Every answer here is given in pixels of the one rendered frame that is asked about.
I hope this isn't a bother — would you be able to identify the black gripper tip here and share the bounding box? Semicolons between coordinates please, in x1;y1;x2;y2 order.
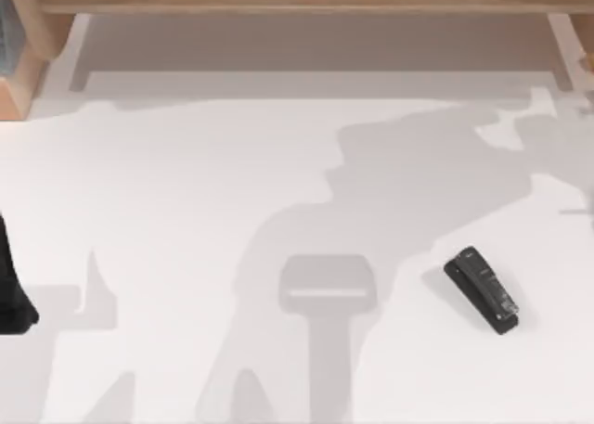
0;215;40;336

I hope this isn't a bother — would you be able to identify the wooden cupboard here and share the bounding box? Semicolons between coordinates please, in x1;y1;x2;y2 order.
0;0;78;122

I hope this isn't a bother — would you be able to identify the black stapler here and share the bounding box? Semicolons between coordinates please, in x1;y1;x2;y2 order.
443;246;520;336

